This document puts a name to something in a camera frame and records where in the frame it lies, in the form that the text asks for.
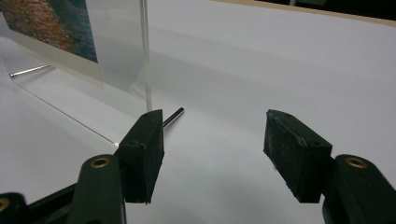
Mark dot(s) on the metal frame pin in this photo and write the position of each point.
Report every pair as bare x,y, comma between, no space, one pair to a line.
174,116
29,70

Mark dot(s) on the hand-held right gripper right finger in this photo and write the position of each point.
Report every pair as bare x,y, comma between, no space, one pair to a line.
295,155

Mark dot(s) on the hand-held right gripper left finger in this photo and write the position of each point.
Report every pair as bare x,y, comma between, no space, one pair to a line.
141,155

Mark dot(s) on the colourful photo print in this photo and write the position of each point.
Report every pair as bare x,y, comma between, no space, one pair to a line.
46,28

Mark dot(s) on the clear acrylic photo frame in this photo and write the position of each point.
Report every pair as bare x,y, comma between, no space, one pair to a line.
121,46

